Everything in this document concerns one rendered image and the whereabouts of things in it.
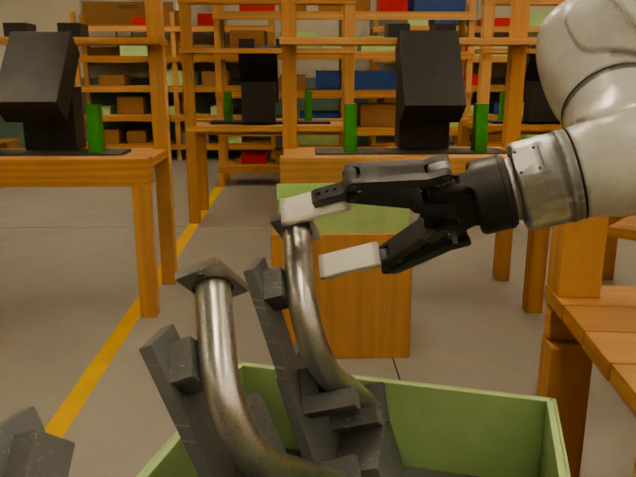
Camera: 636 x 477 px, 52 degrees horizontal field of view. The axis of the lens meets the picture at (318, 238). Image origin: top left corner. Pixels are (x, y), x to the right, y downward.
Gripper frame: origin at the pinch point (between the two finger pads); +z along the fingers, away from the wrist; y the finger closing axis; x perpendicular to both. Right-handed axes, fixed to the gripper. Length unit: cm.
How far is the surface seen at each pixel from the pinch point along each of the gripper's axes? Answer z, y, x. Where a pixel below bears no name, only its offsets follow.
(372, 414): 0.7, -18.3, 13.6
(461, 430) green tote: -8.1, -29.0, 14.3
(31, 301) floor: 248, -225, -158
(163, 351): 9.2, 14.2, 16.2
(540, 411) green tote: -18.1, -27.7, 14.0
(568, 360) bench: -28, -90, -13
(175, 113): 377, -587, -682
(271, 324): 5.9, -0.5, 8.4
